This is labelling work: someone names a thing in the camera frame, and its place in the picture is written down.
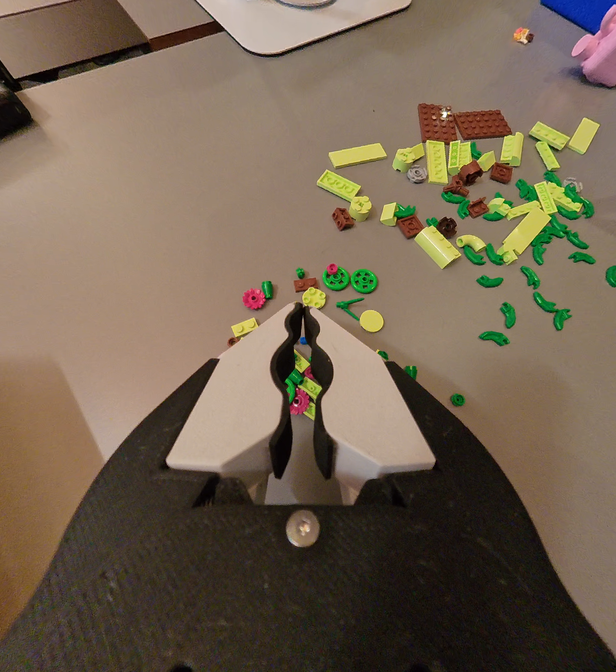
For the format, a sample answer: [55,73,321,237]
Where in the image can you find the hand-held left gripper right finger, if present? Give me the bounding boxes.
[306,306,437,505]

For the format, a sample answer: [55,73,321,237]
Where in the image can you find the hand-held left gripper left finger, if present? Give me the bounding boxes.
[165,302,306,480]

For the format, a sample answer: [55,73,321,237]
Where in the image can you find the white book stand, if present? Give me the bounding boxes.
[195,0,413,56]

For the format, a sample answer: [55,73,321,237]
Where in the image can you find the pile of small flower pieces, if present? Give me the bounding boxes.
[227,262,466,421]

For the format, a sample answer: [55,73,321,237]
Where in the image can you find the scattered green leaf pieces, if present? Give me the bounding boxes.
[394,142,616,347]

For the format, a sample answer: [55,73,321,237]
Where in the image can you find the brown studded plate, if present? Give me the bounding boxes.
[454,110,512,141]
[418,103,458,144]

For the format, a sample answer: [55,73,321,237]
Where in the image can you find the pink brick flower pot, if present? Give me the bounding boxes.
[572,2,616,87]

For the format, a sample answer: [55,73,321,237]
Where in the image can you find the blue plastic bin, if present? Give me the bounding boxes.
[541,0,616,22]

